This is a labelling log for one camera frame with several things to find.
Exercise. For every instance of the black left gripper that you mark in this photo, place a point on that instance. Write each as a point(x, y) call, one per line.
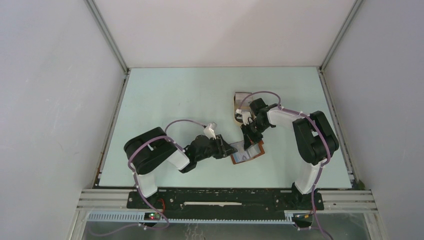
point(226, 149)

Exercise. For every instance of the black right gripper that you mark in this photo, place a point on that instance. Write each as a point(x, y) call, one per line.
point(254, 139)

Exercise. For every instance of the brown leather card holder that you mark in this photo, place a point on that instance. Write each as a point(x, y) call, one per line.
point(247, 153)

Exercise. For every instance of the white credit card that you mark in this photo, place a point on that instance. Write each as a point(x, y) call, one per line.
point(248, 153)

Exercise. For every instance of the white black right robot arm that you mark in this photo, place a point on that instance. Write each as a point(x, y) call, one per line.
point(315, 139)

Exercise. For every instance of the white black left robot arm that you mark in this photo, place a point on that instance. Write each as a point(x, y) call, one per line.
point(149, 150)

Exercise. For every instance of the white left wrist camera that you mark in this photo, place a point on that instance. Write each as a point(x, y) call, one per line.
point(209, 130)

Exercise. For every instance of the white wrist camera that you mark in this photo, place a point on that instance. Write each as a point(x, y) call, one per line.
point(245, 116)
point(209, 130)

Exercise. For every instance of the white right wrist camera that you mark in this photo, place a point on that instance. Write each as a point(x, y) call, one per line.
point(245, 116)

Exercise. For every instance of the aluminium frame rail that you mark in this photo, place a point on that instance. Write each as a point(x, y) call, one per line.
point(110, 205)

